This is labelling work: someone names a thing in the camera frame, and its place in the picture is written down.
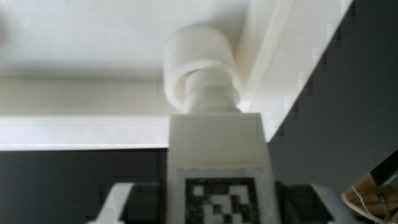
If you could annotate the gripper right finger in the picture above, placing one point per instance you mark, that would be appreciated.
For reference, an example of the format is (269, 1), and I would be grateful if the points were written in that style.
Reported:
(310, 205)

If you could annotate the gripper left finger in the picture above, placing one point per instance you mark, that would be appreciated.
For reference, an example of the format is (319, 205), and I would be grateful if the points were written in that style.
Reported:
(132, 205)

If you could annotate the white leg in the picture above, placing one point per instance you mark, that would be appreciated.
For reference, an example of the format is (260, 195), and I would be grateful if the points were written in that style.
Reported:
(221, 185)

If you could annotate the white square tabletop tray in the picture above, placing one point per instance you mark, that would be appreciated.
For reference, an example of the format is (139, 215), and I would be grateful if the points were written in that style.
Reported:
(82, 98)

